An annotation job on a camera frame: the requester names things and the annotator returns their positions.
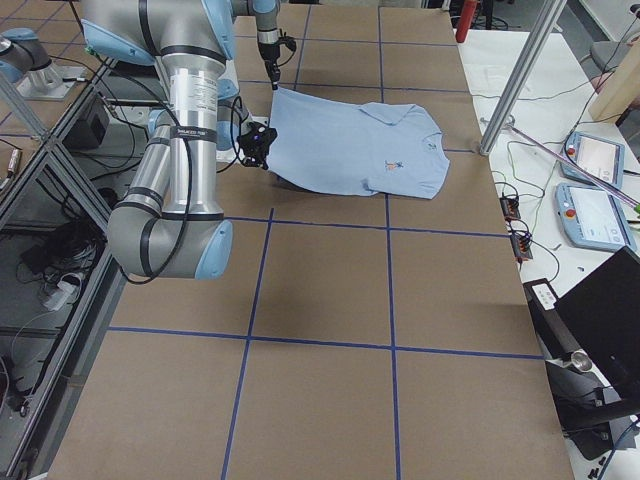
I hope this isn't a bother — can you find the light blue t-shirt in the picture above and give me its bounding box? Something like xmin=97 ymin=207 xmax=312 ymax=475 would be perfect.
xmin=268 ymin=89 xmax=450 ymax=199

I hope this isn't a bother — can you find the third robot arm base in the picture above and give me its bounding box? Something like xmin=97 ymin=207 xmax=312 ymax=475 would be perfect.
xmin=1 ymin=27 xmax=75 ymax=101

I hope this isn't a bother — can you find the red fire extinguisher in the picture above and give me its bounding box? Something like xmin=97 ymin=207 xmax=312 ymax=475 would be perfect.
xmin=455 ymin=0 xmax=478 ymax=44

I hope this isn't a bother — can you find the white power strip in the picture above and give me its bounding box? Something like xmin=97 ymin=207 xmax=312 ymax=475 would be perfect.
xmin=42 ymin=280 xmax=80 ymax=311

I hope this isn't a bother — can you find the orange black connector board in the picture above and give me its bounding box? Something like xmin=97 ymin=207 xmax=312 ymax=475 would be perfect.
xmin=499 ymin=196 xmax=521 ymax=221

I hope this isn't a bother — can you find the black box with white label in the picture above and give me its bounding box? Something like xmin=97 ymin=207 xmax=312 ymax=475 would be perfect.
xmin=523 ymin=278 xmax=559 ymax=311

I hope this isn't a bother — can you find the upper blue teach pendant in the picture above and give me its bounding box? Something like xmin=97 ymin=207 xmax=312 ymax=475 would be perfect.
xmin=564 ymin=132 xmax=625 ymax=188

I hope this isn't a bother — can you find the blue teach pendant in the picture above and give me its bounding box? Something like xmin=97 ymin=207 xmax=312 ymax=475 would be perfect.
xmin=564 ymin=132 xmax=625 ymax=188
xmin=555 ymin=183 xmax=636 ymax=252

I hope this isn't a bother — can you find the lower blue teach pendant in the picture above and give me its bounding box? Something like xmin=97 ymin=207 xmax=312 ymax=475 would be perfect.
xmin=555 ymin=183 xmax=636 ymax=252

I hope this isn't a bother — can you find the reacher grabber stick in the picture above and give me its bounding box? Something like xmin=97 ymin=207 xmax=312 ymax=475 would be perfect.
xmin=502 ymin=123 xmax=640 ymax=213

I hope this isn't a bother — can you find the aluminium frame cabinet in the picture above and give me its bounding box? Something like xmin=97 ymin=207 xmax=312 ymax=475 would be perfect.
xmin=1 ymin=60 xmax=162 ymax=479

